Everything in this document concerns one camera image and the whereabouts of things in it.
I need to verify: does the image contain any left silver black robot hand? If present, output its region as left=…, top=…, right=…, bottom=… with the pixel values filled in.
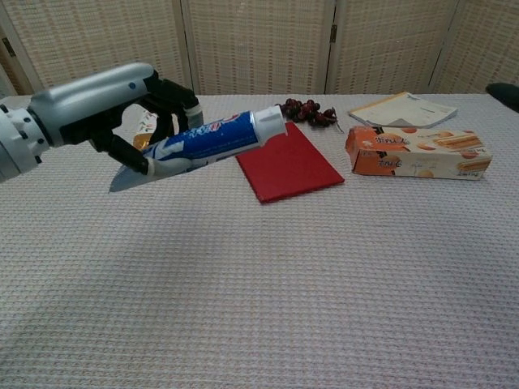
left=28, top=62, right=204, bottom=177

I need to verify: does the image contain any white blue toothpaste tube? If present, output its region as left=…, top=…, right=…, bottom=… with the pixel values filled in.
left=108, top=104, right=290, bottom=194

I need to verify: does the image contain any orange juice bottle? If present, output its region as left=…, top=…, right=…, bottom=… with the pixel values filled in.
left=131, top=108, right=161, bottom=153

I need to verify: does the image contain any woven folding screen panel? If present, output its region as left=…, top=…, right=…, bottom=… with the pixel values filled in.
left=0, top=0, right=194, bottom=97
left=326, top=0, right=463, bottom=96
left=428, top=0, right=519, bottom=96
left=180, top=0, right=338, bottom=96
left=0, top=19, right=44, bottom=98

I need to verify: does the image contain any red booklet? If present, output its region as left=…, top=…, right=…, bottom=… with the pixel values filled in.
left=234, top=121, right=346, bottom=205

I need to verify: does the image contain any dark red grape bunch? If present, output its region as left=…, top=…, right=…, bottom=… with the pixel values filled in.
left=275, top=97, right=345, bottom=135

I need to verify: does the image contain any white woven tablecloth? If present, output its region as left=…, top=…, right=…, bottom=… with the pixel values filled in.
left=0, top=93, right=519, bottom=389

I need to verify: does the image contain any white notepad yellow binding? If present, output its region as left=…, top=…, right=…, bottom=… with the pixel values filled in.
left=347, top=91, right=460, bottom=130

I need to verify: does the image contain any orange biscuit box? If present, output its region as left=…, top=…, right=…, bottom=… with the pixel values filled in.
left=344, top=125, right=493, bottom=182

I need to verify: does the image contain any dark rounded blurry object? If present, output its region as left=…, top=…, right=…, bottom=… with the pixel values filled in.
left=485, top=82, right=519, bottom=109

